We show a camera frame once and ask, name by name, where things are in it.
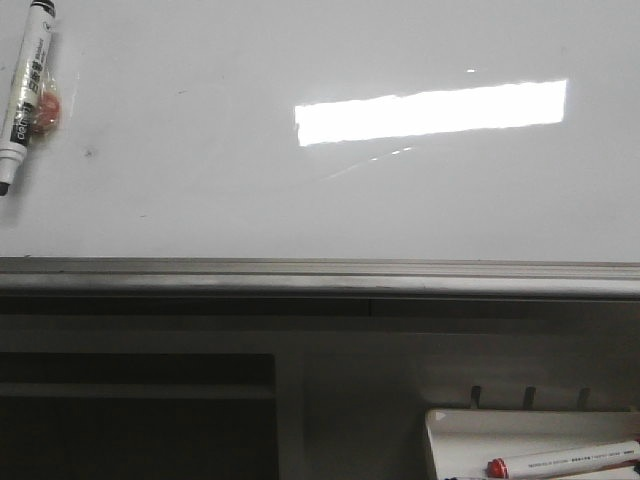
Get red round magnet taped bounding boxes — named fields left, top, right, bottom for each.
left=32, top=90, right=61, bottom=134

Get white whiteboard marker black tip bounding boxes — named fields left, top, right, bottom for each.
left=1, top=1, right=56, bottom=196

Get white whiteboard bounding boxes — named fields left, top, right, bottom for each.
left=1, top=1, right=639, bottom=262

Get dark tray hook left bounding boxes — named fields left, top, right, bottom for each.
left=470, top=385, right=482, bottom=409

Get dark tray hook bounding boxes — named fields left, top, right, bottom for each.
left=576, top=387, right=591, bottom=411
left=522, top=386, right=536, bottom=411
left=470, top=385, right=482, bottom=409

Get white accessory tray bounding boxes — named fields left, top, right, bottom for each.
left=424, top=409, right=639, bottom=479

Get dark tray hook middle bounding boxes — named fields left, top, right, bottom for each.
left=522, top=386, right=536, bottom=411

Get dark tray hook right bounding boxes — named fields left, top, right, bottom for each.
left=576, top=387, right=591, bottom=411

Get white marker with red cap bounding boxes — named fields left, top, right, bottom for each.
left=486, top=440, right=639, bottom=479

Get grey aluminium whiteboard frame rail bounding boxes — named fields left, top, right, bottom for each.
left=1, top=257, right=639, bottom=300

